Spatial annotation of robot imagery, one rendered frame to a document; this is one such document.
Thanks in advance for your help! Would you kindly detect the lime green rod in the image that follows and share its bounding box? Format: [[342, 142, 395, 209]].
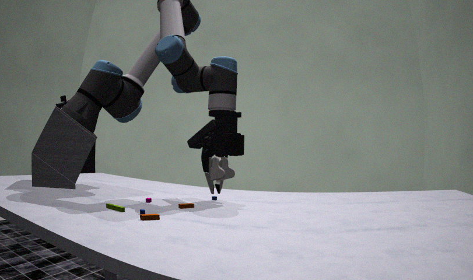
[[106, 204, 125, 212]]

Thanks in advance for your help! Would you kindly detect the orange rod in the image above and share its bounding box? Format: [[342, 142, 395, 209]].
[[140, 214, 160, 221], [178, 203, 194, 209]]

